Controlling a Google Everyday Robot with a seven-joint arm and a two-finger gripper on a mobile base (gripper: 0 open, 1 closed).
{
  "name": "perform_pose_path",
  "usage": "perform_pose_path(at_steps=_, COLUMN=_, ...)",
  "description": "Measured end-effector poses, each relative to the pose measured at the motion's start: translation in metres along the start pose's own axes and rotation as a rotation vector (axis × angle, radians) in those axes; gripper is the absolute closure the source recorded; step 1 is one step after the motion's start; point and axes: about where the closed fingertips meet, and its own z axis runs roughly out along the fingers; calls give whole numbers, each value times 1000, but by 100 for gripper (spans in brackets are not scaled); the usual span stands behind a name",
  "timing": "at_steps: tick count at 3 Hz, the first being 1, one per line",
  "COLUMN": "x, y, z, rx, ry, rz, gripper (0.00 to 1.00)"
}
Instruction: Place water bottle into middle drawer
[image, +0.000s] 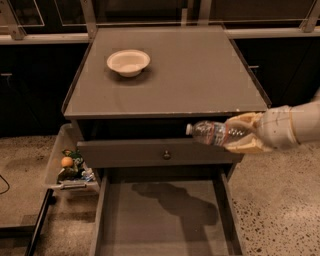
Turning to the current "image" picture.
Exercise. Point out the small plastic bottle in bin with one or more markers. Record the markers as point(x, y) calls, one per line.
point(88, 175)

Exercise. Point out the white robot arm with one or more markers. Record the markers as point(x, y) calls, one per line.
point(306, 121)

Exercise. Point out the clear plastic storage bin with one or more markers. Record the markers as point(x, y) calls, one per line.
point(66, 140)

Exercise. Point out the green snack bag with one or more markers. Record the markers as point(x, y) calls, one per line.
point(74, 172)

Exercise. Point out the round metal drawer knob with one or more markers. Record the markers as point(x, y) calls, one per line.
point(166, 155)

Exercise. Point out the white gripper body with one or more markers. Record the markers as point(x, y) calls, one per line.
point(276, 127)

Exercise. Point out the black floor bar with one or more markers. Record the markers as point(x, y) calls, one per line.
point(47, 202)

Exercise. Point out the grey open middle drawer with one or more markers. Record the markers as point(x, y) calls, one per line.
point(166, 211)

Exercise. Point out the grey drawer cabinet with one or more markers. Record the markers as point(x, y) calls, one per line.
point(195, 73)

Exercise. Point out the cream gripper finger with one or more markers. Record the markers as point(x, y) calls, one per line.
point(248, 145)
point(248, 121)

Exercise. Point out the metal railing frame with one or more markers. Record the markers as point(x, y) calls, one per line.
point(56, 20)

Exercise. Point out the white paper bowl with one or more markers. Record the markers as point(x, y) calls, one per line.
point(128, 63)

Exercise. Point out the orange fruit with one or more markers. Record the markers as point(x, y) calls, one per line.
point(67, 162)

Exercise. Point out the grey upper drawer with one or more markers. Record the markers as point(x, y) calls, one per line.
point(149, 152)

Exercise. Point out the clear plastic water bottle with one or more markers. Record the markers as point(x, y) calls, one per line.
point(216, 133)

